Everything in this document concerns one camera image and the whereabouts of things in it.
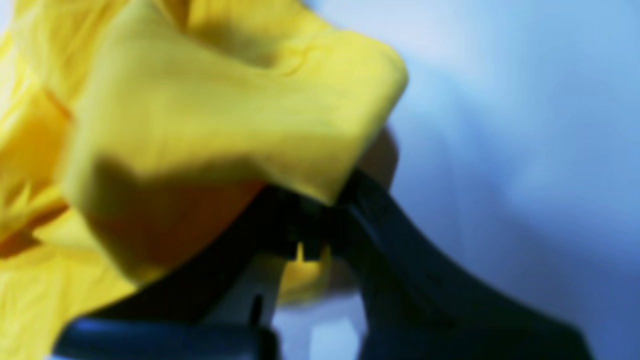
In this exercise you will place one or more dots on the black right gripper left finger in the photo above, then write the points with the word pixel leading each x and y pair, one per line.
pixel 217 306

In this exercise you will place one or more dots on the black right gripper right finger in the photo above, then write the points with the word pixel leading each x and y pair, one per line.
pixel 420 304

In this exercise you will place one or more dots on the orange t-shirt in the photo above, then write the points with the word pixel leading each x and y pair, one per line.
pixel 133 132

